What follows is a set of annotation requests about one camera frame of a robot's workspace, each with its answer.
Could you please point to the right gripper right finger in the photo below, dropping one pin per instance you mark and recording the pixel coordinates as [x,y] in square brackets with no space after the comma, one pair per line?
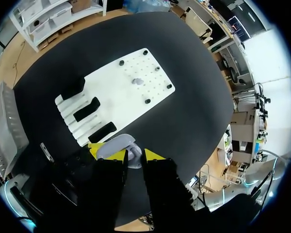
[163,182]

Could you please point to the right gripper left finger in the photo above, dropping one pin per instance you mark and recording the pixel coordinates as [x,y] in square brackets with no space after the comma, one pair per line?
[109,179]

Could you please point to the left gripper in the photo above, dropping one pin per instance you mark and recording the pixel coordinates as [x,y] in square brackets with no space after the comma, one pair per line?
[68,174]

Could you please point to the lavender earbud case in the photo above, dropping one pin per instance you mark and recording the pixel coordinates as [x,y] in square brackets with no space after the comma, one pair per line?
[116,145]

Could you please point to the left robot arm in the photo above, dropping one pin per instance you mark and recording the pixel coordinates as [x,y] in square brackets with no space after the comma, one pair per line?
[16,180]

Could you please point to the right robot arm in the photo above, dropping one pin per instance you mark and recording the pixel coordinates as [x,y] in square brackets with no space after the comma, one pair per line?
[232,194]

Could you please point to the white plate with black stands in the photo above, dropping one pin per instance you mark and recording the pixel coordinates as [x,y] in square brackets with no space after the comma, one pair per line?
[126,97]

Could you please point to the lavender earbud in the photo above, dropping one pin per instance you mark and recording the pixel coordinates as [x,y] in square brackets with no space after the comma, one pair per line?
[135,80]
[140,82]

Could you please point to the grey slotted basket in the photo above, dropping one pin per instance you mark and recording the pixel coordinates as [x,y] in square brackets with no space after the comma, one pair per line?
[4,131]

